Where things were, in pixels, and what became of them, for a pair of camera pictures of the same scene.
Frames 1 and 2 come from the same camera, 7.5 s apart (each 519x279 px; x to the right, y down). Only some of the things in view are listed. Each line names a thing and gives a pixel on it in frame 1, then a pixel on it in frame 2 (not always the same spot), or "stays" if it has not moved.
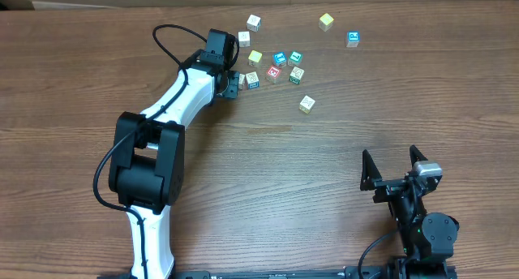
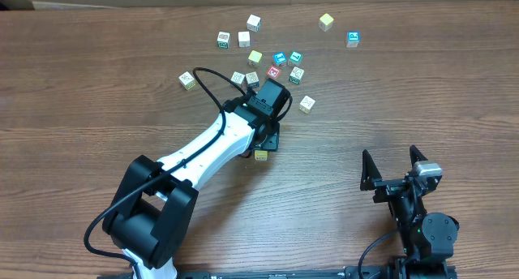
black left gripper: [232, 84] → [272, 141]
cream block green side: [296, 75] stays
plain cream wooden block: [244, 39] stays
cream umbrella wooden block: [306, 105] stays
